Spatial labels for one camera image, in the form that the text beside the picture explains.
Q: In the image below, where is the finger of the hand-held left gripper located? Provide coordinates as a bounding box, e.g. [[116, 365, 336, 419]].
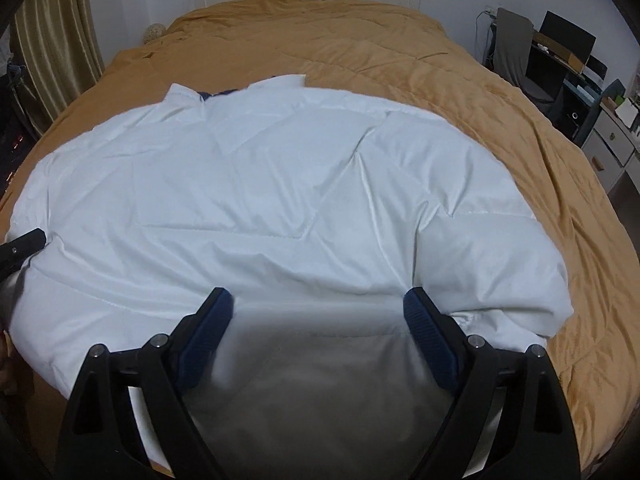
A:
[[0, 228, 47, 281]]

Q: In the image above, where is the black monitor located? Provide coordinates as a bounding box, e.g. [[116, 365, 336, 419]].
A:
[[540, 10, 597, 68]]

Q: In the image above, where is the chair with grey cloth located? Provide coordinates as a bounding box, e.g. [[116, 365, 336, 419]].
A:
[[492, 7, 556, 106]]

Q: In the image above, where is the bed with orange quilt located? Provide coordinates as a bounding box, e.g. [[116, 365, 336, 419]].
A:
[[0, 0, 640, 480]]

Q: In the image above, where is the gold curtain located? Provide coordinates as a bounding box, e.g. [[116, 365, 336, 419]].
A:
[[12, 0, 106, 136]]

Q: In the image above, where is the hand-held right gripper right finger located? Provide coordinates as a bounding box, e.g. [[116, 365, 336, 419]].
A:
[[403, 287, 581, 480]]

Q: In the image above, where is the white drawer cabinet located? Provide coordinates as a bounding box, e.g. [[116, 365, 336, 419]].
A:
[[582, 105, 640, 196]]

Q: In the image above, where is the white puffer jacket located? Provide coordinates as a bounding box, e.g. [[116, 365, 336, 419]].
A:
[[0, 75, 575, 466]]

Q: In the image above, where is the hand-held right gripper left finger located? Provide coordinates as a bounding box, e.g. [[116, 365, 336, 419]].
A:
[[55, 287, 234, 480]]

